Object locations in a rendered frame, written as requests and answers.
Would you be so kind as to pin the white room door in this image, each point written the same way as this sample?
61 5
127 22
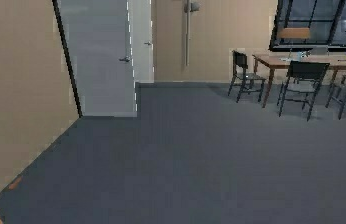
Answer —
142 40

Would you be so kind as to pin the grey room door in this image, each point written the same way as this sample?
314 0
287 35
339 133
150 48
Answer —
97 60

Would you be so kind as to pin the brown wooden dining table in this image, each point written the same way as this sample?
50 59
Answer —
274 62

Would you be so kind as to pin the pale blue glass dish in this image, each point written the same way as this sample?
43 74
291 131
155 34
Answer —
297 55

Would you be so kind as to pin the brown shade table lamp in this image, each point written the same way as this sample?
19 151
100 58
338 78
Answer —
294 33

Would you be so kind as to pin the grey laptop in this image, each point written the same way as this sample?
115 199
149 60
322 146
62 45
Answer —
319 50

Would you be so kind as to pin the black framed window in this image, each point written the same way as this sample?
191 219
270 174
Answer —
317 20

